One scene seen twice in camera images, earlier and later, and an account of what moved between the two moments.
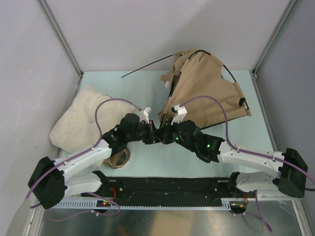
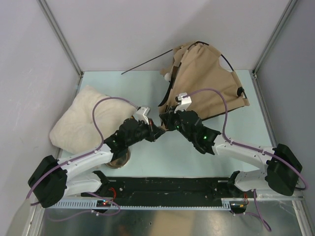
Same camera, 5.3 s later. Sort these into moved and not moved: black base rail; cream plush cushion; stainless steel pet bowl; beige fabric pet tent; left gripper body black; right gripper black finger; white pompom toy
Moved: right gripper black finger; white pompom toy; beige fabric pet tent
Not moved: stainless steel pet bowl; black base rail; cream plush cushion; left gripper body black
